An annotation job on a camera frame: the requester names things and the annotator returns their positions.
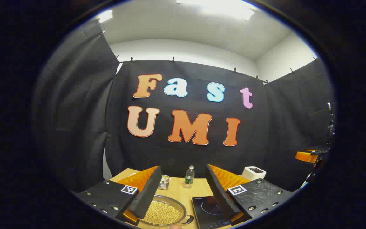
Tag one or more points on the black backdrop cloth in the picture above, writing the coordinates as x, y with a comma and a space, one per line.
183, 156

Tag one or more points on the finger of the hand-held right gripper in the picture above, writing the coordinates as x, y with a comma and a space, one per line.
305, 156

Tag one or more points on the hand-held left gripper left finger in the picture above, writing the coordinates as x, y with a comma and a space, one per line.
148, 194

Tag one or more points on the white toaster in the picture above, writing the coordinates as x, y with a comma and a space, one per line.
253, 173

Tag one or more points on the pile of yellow soybeans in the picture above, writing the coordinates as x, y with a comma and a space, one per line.
162, 213

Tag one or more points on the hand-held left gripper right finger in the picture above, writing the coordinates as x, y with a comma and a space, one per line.
221, 194

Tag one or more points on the clear plastic water bottle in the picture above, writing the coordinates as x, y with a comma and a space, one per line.
189, 176

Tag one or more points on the large ceiling light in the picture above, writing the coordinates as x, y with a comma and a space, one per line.
224, 6

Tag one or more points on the small ceiling light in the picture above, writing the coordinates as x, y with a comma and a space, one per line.
105, 16

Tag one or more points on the black induction cooktop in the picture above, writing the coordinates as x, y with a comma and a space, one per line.
208, 210

